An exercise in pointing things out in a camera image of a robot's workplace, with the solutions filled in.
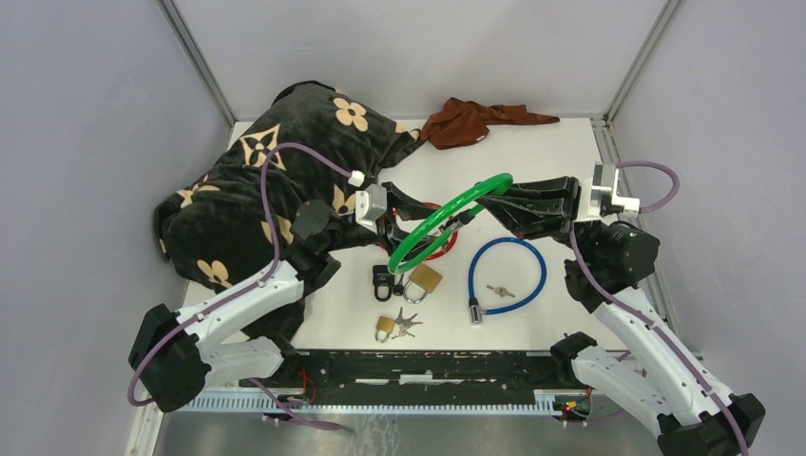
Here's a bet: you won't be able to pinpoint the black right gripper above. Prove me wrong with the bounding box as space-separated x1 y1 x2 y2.
474 173 606 260

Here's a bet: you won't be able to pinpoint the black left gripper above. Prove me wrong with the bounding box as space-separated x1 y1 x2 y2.
323 180 450 262

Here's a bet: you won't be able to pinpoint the green cable lock keys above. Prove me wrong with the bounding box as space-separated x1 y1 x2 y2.
440 218 458 233

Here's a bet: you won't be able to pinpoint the red cable lock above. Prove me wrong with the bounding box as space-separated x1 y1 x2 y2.
389 201 464 271

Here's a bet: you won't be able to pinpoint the black padlock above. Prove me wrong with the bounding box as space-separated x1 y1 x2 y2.
372 264 396 302

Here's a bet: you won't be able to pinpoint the green cable lock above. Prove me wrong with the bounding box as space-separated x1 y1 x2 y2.
388 173 513 275

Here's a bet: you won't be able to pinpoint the blue cable lock keys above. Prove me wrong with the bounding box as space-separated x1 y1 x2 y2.
487 285 515 297

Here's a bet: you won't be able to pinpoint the small brass padlock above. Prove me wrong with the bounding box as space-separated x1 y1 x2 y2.
374 315 396 343

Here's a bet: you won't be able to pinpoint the blue cable lock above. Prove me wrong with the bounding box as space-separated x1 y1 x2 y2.
467 237 548 326

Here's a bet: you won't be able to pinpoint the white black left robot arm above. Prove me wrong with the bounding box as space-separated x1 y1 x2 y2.
127 182 460 412

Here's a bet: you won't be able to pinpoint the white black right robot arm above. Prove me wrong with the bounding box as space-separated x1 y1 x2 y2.
478 174 766 455

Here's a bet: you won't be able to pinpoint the small padlock keys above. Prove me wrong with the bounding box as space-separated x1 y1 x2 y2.
392 308 420 339

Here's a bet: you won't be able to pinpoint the brown crumpled cloth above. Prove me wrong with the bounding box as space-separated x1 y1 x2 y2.
421 98 561 150

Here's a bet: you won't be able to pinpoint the black floral patterned blanket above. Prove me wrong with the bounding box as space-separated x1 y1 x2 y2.
153 80 424 341

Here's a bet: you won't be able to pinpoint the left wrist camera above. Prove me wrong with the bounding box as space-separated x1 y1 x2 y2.
355 183 388 234

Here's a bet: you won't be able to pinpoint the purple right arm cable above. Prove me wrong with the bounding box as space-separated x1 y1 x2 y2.
568 160 751 456

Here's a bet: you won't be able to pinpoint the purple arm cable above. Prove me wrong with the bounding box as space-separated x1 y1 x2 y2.
568 160 751 456
127 142 367 408

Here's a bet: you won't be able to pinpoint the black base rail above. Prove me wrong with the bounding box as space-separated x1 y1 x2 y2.
260 350 586 406

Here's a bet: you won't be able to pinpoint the white slotted cable duct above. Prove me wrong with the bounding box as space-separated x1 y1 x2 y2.
179 390 563 418

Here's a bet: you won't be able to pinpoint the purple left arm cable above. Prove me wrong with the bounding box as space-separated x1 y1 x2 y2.
127 142 367 408

